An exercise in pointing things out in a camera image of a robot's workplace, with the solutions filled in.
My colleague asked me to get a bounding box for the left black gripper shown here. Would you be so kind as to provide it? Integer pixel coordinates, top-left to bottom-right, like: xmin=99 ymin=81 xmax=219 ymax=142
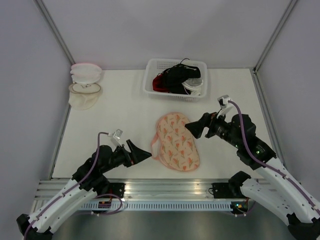
xmin=101 ymin=139 xmax=152 ymax=174

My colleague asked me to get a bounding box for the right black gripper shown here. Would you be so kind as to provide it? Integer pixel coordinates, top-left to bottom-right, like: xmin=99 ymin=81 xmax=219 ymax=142
xmin=184 ymin=107 xmax=242 ymax=148

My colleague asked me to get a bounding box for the floral mesh laundry bag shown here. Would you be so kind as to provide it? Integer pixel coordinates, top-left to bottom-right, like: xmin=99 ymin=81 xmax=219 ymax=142
xmin=150 ymin=112 xmax=201 ymax=172

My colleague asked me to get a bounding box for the black lace bra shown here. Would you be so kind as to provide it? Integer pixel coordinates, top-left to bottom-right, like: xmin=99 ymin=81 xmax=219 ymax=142
xmin=152 ymin=63 xmax=201 ymax=95

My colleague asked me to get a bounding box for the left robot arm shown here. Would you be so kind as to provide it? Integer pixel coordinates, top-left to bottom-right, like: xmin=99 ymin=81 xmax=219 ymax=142
xmin=16 ymin=140 xmax=152 ymax=240

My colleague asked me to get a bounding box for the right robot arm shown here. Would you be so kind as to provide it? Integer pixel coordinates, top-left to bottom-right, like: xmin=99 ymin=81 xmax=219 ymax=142
xmin=185 ymin=112 xmax=320 ymax=240

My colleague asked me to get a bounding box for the red bra in basket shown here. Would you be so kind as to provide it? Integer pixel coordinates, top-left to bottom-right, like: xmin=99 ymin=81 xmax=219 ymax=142
xmin=152 ymin=74 xmax=169 ymax=93

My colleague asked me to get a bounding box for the beige round laundry bag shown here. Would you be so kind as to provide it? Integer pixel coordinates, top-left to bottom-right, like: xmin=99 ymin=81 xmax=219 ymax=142
xmin=68 ymin=83 xmax=103 ymax=110

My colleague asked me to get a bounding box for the white pink laundry bag stack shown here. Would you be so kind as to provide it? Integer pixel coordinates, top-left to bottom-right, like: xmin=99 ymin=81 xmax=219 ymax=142
xmin=70 ymin=63 xmax=103 ymax=85

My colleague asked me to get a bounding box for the white plastic basket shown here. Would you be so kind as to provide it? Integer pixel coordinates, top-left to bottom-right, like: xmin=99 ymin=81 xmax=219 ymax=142
xmin=143 ymin=58 xmax=208 ymax=102

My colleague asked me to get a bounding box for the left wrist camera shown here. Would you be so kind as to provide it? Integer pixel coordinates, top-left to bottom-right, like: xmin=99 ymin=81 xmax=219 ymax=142
xmin=108 ymin=129 xmax=123 ymax=147

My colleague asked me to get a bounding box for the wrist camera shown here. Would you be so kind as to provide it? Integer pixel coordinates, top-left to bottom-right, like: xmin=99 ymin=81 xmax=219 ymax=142
xmin=217 ymin=95 xmax=233 ymax=118
xmin=108 ymin=129 xmax=123 ymax=147

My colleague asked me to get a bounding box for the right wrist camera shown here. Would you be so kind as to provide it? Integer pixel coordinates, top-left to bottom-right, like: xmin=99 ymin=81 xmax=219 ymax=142
xmin=217 ymin=95 xmax=233 ymax=118

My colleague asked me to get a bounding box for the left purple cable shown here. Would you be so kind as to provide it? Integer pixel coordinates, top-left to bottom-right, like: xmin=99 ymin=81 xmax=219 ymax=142
xmin=23 ymin=131 xmax=111 ymax=237

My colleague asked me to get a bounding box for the purple cable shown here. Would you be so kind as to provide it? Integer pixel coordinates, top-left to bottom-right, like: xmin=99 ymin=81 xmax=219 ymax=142
xmin=23 ymin=131 xmax=111 ymax=237
xmin=231 ymin=99 xmax=320 ymax=213

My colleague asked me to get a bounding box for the white slotted cable duct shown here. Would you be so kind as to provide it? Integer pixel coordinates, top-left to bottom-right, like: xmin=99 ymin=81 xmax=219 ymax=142
xmin=79 ymin=201 xmax=232 ymax=212

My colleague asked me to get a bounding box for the aluminium rail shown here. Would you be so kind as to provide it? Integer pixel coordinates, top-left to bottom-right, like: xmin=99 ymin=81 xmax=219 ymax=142
xmin=34 ymin=177 xmax=276 ymax=201

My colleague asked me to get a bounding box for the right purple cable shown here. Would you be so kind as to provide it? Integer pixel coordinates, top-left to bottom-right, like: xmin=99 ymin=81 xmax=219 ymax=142
xmin=231 ymin=99 xmax=320 ymax=213

